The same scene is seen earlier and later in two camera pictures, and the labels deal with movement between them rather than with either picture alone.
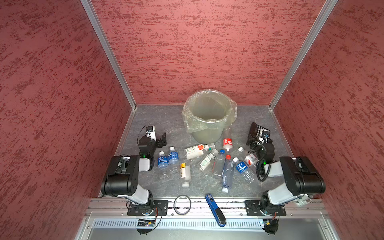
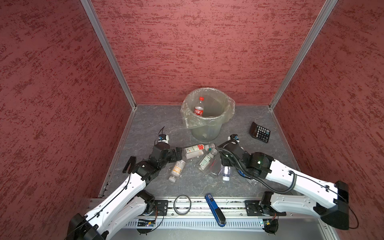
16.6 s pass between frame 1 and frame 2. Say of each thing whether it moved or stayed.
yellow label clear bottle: moved
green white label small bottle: stayed
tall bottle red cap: moved
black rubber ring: stayed
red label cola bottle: moved
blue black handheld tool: stayed
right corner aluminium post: stayed
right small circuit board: stayed
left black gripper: moved
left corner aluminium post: stayed
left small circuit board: stayed
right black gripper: moved
